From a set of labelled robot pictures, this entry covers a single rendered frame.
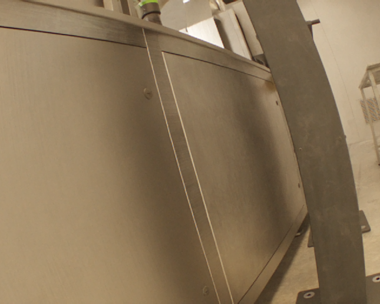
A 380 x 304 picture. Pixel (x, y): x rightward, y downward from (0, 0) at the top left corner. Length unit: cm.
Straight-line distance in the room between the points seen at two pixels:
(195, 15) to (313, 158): 160
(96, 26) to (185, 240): 40
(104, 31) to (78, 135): 20
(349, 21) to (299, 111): 495
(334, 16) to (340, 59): 79
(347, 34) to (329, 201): 492
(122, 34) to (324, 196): 51
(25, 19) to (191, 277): 50
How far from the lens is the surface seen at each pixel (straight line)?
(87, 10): 54
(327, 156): 66
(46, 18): 47
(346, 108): 531
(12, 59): 41
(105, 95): 49
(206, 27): 201
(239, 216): 78
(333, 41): 546
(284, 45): 67
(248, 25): 204
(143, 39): 63
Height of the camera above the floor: 50
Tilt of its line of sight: 1 degrees down
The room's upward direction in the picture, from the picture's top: 16 degrees counter-clockwise
